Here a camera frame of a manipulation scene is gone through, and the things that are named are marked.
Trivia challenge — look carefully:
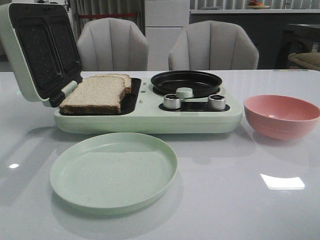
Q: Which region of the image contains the mint green round plate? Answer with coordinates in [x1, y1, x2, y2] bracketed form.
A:
[50, 132, 178, 215]

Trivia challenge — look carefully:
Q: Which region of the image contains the red barrier belt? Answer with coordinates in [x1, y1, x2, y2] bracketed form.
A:
[77, 12, 139, 19]

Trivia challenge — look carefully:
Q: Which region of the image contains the fruit plate on counter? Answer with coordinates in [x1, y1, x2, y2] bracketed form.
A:
[246, 0, 270, 10]

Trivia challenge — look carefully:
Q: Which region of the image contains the left silver control knob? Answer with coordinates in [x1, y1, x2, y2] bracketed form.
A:
[163, 93, 181, 110]

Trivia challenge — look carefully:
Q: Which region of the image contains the white cabinet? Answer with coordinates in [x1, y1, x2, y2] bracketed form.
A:
[144, 0, 190, 71]

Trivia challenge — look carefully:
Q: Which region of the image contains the right beige upholstered chair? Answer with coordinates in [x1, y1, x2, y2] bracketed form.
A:
[168, 20, 259, 71]

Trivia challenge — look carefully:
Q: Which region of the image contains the beige cushion at right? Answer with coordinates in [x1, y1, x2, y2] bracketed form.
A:
[287, 52, 320, 71]

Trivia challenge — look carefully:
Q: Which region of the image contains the right silver control knob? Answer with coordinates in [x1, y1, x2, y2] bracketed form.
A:
[207, 94, 226, 111]

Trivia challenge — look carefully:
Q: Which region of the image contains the pink plastic bowl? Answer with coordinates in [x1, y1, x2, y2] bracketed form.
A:
[244, 95, 320, 140]

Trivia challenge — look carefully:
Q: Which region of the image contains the bread slice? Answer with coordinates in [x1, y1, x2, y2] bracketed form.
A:
[95, 73, 132, 94]
[59, 75, 127, 115]

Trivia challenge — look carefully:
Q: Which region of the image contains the left beige upholstered chair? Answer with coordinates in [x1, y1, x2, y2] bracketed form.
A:
[77, 18, 149, 72]

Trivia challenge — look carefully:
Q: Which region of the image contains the silver control knob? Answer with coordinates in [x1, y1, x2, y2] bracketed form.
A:
[207, 94, 226, 111]
[163, 93, 181, 110]

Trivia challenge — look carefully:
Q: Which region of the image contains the mint green breakfast maker base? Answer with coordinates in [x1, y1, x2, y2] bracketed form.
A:
[54, 74, 243, 134]

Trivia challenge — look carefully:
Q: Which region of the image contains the mint green sandwich maker lid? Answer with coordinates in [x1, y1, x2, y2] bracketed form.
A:
[0, 2, 82, 108]

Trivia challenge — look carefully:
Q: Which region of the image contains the black round frying pan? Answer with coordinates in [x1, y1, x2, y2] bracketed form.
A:
[150, 70, 223, 98]

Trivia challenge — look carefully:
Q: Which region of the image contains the beige upholstered chair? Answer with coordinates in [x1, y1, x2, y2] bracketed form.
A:
[77, 18, 149, 72]
[168, 20, 259, 71]

